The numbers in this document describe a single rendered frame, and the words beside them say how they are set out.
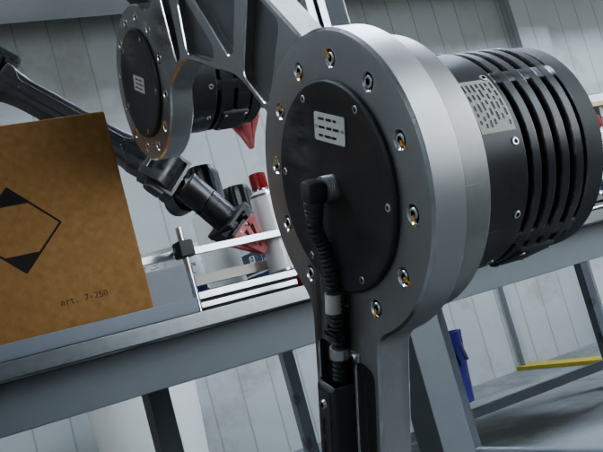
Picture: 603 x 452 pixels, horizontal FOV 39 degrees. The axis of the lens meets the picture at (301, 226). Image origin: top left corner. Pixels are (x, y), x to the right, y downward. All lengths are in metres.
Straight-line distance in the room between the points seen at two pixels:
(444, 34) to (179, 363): 5.55
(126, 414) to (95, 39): 2.33
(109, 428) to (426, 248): 3.73
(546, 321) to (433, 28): 2.28
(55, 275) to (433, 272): 0.62
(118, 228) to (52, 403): 0.23
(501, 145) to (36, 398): 0.65
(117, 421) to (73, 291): 3.13
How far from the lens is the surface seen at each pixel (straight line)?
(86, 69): 5.30
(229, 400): 5.14
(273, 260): 1.67
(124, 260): 1.12
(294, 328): 1.20
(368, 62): 0.60
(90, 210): 1.12
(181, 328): 1.09
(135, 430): 4.20
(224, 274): 1.67
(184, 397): 4.26
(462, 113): 0.60
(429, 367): 1.31
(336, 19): 1.73
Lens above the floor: 0.80
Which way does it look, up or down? 5 degrees up
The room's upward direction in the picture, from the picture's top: 15 degrees counter-clockwise
